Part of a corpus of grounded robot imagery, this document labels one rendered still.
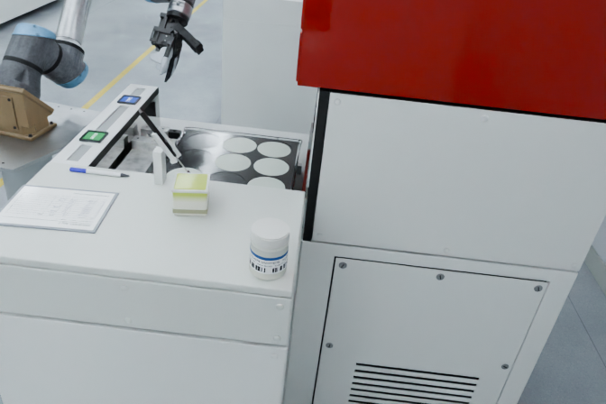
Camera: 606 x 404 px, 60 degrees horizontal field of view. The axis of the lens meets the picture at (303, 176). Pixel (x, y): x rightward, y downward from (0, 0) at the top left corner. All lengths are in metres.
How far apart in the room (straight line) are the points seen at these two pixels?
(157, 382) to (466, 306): 0.80
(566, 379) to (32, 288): 1.96
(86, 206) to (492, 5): 0.92
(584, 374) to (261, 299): 1.73
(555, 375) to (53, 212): 1.93
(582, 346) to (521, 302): 1.11
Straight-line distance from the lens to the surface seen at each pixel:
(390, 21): 1.09
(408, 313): 1.48
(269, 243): 0.92
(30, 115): 1.81
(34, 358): 1.28
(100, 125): 1.56
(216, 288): 0.98
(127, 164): 1.51
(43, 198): 1.24
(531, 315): 1.55
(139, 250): 1.06
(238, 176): 1.41
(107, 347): 1.17
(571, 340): 2.60
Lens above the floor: 1.62
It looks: 30 degrees down
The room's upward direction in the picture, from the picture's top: 6 degrees clockwise
